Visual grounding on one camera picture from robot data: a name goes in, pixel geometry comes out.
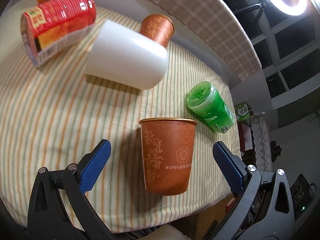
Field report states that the orange paper cup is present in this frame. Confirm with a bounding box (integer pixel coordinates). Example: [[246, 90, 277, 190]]
[[139, 118, 197, 196], [139, 14, 174, 48]]

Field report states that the white plastic cup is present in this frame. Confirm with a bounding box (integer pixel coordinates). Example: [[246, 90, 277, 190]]
[[85, 20, 169, 90]]

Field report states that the white lace cloth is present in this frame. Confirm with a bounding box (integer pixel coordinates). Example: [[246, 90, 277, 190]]
[[251, 116, 272, 172]]

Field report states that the green white tissue pack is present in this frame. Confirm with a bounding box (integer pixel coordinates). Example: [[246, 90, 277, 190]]
[[234, 102, 251, 122]]

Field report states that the green plastic jar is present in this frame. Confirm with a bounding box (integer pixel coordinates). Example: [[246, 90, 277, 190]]
[[185, 81, 234, 133]]

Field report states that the red snack canister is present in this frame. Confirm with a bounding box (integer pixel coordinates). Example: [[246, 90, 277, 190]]
[[20, 0, 97, 68]]

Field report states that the plaid beige sofa backrest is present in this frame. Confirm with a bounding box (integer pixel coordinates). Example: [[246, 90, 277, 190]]
[[94, 0, 263, 82]]

